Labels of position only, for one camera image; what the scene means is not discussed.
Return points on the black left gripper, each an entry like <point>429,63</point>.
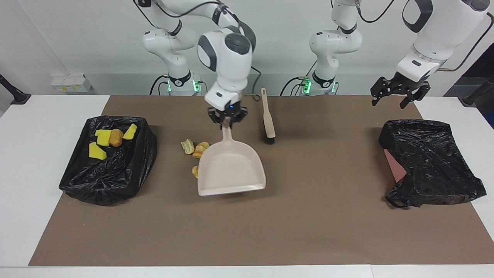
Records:
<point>407,85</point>

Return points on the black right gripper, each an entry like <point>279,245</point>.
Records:
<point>227,112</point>

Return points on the beige hand brush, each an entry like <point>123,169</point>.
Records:
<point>269,119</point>

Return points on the long orange croissant piece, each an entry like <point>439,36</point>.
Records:
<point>200,148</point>

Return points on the pale croissant piece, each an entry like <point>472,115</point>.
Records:
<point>187,146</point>

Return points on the beige plastic dustpan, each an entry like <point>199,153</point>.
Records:
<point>231,170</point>

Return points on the orange striped croissant piece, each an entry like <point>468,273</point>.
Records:
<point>195,171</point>

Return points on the small yellow sponge piece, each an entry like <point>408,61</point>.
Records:
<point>130,132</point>

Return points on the brown toy bread roll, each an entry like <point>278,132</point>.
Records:
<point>115,138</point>

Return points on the L-shaped yellow green sponge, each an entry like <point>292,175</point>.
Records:
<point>102,137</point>

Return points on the yellow green sponge piece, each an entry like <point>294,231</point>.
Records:
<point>97,151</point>

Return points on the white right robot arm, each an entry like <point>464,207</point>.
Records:
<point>227,65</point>

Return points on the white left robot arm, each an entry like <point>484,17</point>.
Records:
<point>436,42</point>

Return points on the pink bin box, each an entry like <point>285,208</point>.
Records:
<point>394,166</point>

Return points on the crumpled black trash bag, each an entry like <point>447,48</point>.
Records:
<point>108,177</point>

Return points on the black stand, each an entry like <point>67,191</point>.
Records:
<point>15,96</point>
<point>474,98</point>

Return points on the dark partition panel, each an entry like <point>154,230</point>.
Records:
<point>484,71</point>

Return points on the brown table mat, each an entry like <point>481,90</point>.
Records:
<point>270,224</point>

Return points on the white wall socket box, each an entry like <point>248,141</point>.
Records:
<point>71,83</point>

